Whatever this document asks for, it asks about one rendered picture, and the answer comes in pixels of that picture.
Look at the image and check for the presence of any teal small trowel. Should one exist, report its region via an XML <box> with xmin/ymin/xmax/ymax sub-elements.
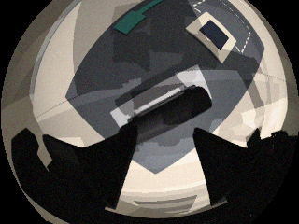
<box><xmin>113</xmin><ymin>0</ymin><xmax>164</xmax><ymax>35</ymax></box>

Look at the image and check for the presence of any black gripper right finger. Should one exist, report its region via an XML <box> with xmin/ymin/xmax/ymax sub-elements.
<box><xmin>193</xmin><ymin>127</ymin><xmax>276</xmax><ymax>206</ymax></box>

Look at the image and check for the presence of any white square tile with dark square center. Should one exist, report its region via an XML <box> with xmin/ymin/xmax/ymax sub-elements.
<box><xmin>186</xmin><ymin>12</ymin><xmax>236</xmax><ymax>63</ymax></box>

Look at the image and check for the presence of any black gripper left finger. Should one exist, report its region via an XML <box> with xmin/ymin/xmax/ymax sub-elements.
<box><xmin>42</xmin><ymin>126</ymin><xmax>138</xmax><ymax>209</ymax></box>

